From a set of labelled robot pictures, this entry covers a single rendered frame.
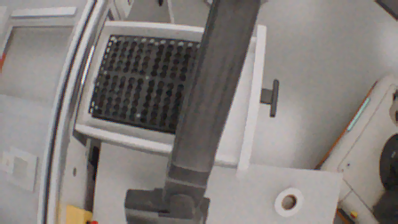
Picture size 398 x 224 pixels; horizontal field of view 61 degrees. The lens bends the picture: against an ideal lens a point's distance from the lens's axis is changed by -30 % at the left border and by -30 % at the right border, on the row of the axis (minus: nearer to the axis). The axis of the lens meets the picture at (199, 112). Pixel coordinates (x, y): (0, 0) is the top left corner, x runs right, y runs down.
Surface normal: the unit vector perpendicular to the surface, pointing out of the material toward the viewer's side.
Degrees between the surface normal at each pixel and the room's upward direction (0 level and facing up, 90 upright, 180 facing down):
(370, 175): 0
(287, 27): 0
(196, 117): 47
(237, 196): 0
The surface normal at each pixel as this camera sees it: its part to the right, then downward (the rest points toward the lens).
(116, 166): -0.04, -0.28
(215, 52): -0.11, 0.51
